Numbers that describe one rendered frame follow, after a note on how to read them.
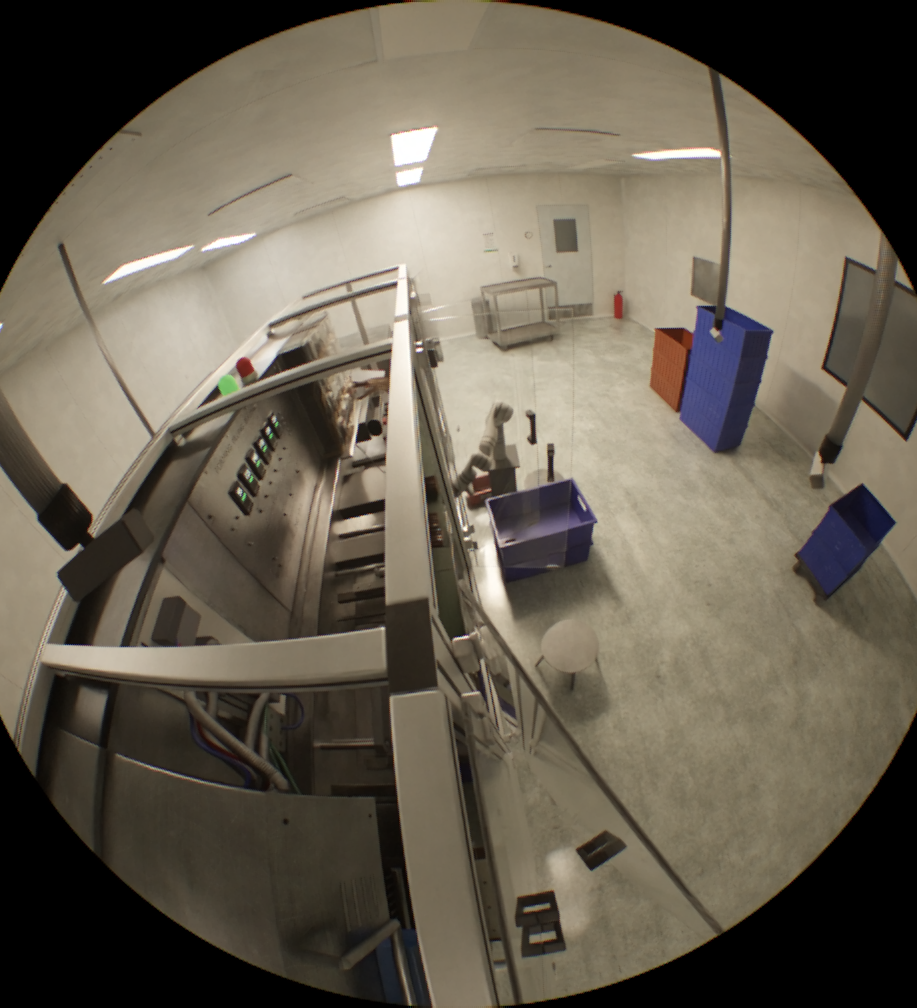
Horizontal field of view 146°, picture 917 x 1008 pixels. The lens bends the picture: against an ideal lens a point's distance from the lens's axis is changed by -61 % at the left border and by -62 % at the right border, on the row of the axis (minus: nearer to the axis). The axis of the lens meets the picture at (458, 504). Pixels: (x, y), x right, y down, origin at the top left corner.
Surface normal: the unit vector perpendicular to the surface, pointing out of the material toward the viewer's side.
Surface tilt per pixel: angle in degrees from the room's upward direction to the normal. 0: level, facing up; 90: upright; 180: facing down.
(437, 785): 0
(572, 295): 90
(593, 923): 0
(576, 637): 0
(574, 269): 90
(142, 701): 90
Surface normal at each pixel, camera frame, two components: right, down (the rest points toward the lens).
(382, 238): 0.14, 0.69
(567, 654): -0.17, -0.69
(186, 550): 0.98, -0.22
